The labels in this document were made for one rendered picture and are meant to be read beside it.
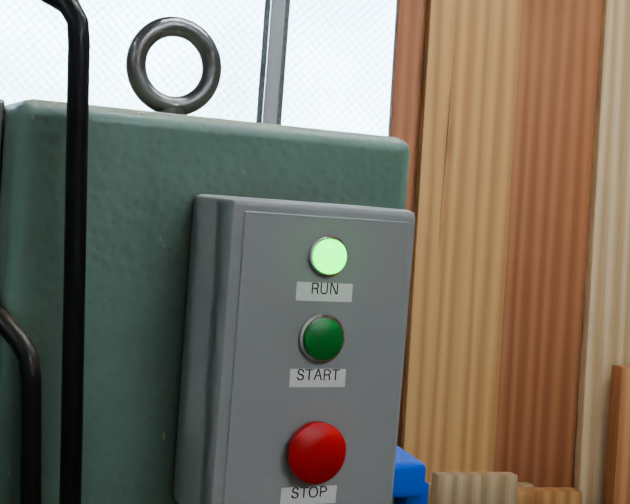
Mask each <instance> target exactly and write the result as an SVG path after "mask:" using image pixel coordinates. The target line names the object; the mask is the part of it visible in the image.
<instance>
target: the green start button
mask: <svg viewBox="0 0 630 504"><path fill-rule="evenodd" d="M298 341H299V347H300V350H301V352H302V354H303V355H304V356H305V357H306V358H307V359H309V360H310V361H312V362H315V363H326V362H330V361H331V360H333V359H334V358H336V357H337V356H338V355H339V353H340V352H341V350H342V348H343V345H344V341H345V333H344V329H343V326H342V324H341V323H340V321H339V320H338V319H336V318H335V317H333V316H331V315H328V314H317V315H314V316H312V317H310V318H309V319H308V320H306V322H305V323H304V324H303V326H302V327H301V330H300V332H299V338H298Z"/></svg>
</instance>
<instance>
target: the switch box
mask: <svg viewBox="0 0 630 504"><path fill-rule="evenodd" d="M414 230H415V214H414V213H413V212H411V211H409V210H403V209H392V208H381V207H370V206H359V205H346V204H332V203H318V202H305V201H291V200H278V199H264V198H251V197H237V196H224V195H210V194H200V195H197V196H196V197H195V200H194V205H193V219H192V233H191V247H190V261H189V275H188V289H187V303H186V317H185V331H184V345H183V359H182V373H181V387H180V401H179V415H178V429H177V443H176V457H175V471H174V485H173V496H174V499H175V500H176V501H177V502H178V503H179V504H280V498H281V488H287V487H308V486H329V485H337V491H336V503H327V504H392V498H393V486H394V474H395V462H396V450H397V438H398V425H399V413H400V401H401V389H402V377H403V364H404V352H405V340H406V328H407V316H408V304H409V291H410V279H411V267H412V255H413V243H414ZM328 235H329V236H335V237H337V238H339V239H340V240H341V241H342V242H343V243H344V244H345V246H346V249H347V253H348V258H347V263H346V265H345V267H344V269H343V270H342V271H341V272H340V273H339V274H337V275H335V276H332V277H324V276H321V275H318V274H317V273H315V272H314V271H313V269H312V268H311V266H310V263H309V251H310V248H311V246H312V244H313V243H314V242H315V241H316V240H317V239H318V238H320V237H322V236H328ZM297 282H317V283H342V284H353V289H352V302H330V301H298V300H296V289H297ZM317 314H328V315H331V316H333V317H335V318H336V319H338V320H339V321H340V323H341V324H342V326H343V329H344V333H345V341H344V345H343V348H342V350H341V352H340V353H339V355H338V356H337V357H336V358H334V359H333V360H331V361H330V362H326V363H315V362H312V361H310V360H309V359H307V358H306V357H305V356H304V355H303V354H302V352H301V350H300V347H299V341H298V338H299V332H300V330H301V327H302V326H303V324H304V323H305V322H306V320H308V319H309V318H310V317H312V316H314V315H317ZM290 369H346V377H345V387H289V380H290ZM315 421H322V422H326V423H328V424H330V425H332V426H334V427H335V428H337V429H338V430H339V431H340V432H341V434H342V435H343V438H344V440H345V444H346V456H345V460H344V463H343V465H342V467H341V469H340V471H339V472H338V473H337V474H336V475H335V476H334V477H333V478H332V479H330V480H328V481H326V482H324V483H321V484H309V483H306V482H303V481H302V480H300V479H299V478H297V477H296V476H295V475H294V474H293V473H292V471H291V470H290V468H289V465H288V462H287V448H288V445H289V442H290V440H291V438H292V436H293V435H294V433H295V432H296V431H297V430H298V429H299V428H300V427H302V426H303V425H305V424H307V423H310V422H315Z"/></svg>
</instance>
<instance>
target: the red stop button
mask: <svg viewBox="0 0 630 504"><path fill-rule="evenodd" d="M345 456H346V444H345V440H344V438H343V435H342V434H341V432H340V431H339V430H338V429H337V428H335V427H334V426H332V425H330V424H328V423H326V422H322V421H315V422H310V423H307V424H305V425H303V426H302V427H300V428H299V429H298V430H297V431H296V432H295V433H294V435H293V436H292V438H291V440H290V442H289V445H288V448H287V462H288V465H289V468H290V470H291V471H292V473H293V474H294V475H295V476H296V477H297V478H299V479H300V480H302V481H303V482H306V483H309V484H321V483H324V482H326V481H328V480H330V479H332V478H333V477H334V476H335V475H336V474H337V473H338V472H339V471H340V469H341V467H342V465H343V463H344V460H345Z"/></svg>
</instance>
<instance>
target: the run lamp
mask: <svg viewBox="0 0 630 504"><path fill-rule="evenodd" d="M347 258H348V253H347V249H346V246H345V244H344V243H343V242H342V241H341V240H340V239H339V238H337V237H335V236H329V235H328V236H322V237H320V238H318V239H317V240H316V241H315V242H314V243H313V244H312V246H311V248H310V251H309V263H310V266H311V268H312V269H313V271H314V272H315V273H317V274H318V275H321V276H324V277H332V276H335V275H337V274H339V273H340V272H341V271H342V270H343V269H344V267H345V265H346V263H347Z"/></svg>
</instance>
